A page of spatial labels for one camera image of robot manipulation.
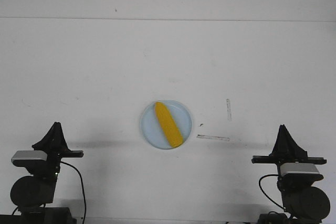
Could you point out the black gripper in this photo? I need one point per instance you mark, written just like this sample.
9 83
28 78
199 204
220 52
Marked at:
293 148
50 168

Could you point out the light blue round plate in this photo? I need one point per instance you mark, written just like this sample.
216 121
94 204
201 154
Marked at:
151 130

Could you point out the yellow toy corn cob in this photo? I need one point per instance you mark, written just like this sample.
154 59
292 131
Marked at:
168 125

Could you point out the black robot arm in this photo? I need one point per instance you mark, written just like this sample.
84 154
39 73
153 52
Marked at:
31 194
301 201

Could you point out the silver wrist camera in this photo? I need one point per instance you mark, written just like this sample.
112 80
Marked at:
28 158
298 168

